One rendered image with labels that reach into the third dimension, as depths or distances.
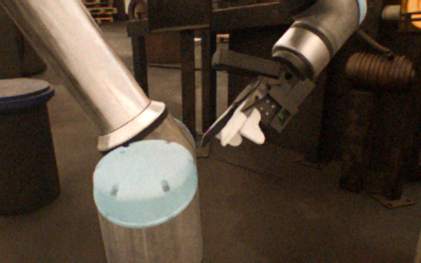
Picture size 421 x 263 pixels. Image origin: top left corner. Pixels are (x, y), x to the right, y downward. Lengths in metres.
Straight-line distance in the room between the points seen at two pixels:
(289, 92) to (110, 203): 0.33
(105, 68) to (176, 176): 0.24
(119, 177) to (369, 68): 1.05
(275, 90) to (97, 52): 0.30
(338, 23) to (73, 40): 0.43
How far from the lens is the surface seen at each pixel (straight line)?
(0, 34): 3.26
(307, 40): 0.62
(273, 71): 0.61
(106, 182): 0.51
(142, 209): 0.49
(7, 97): 1.30
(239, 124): 0.52
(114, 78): 0.64
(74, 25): 0.64
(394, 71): 1.36
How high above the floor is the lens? 0.72
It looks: 20 degrees down
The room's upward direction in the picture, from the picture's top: straight up
